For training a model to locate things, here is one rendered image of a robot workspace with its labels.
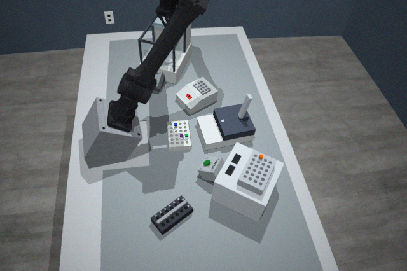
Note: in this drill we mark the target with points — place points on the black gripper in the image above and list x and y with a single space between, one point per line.
166 13

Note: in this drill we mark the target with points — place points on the white block with round holes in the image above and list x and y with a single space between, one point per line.
196 95

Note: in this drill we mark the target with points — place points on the grey bench mat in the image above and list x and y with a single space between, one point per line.
213 237

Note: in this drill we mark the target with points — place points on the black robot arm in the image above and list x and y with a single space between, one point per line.
138 84

